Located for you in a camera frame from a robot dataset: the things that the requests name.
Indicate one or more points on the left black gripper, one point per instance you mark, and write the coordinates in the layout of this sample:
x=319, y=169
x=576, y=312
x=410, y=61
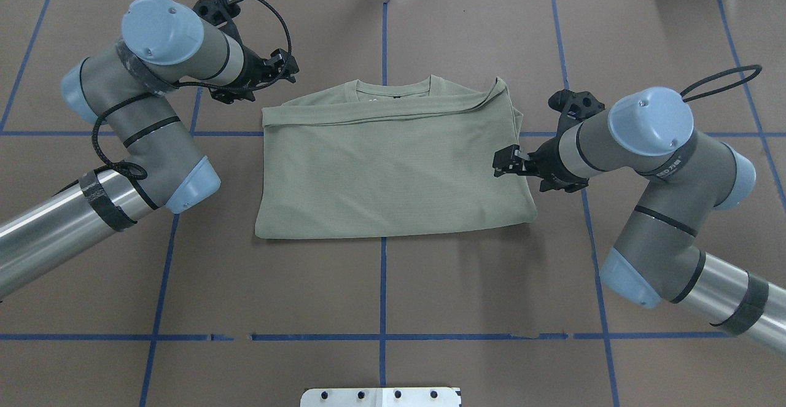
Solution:
x=252, y=73

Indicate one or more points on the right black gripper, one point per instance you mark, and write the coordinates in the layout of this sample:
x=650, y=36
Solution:
x=551, y=160

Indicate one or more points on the olive green long-sleeve shirt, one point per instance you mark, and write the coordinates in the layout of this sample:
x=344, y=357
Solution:
x=365, y=161

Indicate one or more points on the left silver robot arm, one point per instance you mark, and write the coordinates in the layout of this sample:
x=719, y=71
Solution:
x=149, y=158

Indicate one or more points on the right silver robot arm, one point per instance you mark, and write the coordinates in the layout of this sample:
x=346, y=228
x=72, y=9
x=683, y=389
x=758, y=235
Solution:
x=689, y=174

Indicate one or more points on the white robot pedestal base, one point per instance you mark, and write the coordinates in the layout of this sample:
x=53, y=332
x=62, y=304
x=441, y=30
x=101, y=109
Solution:
x=382, y=396

